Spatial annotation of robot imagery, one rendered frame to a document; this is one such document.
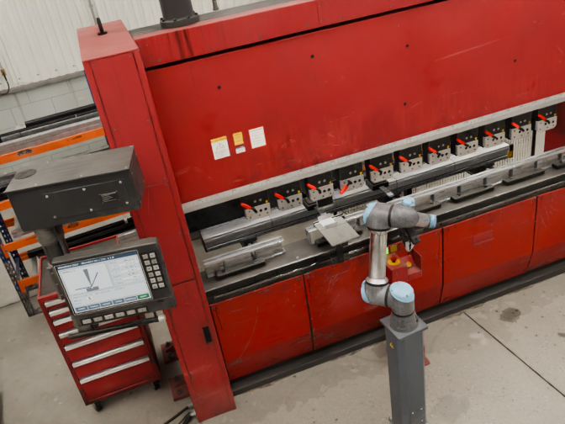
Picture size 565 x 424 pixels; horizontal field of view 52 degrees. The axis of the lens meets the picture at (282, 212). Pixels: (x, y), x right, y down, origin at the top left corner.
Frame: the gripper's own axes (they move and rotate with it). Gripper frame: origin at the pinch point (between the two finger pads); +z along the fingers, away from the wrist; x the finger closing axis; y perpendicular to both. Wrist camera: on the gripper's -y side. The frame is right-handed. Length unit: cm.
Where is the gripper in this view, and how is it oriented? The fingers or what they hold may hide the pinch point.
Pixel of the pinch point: (409, 250)
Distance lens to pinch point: 350.9
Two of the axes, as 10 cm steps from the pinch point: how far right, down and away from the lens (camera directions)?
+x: -9.3, 2.9, -2.2
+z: 1.2, 8.2, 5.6
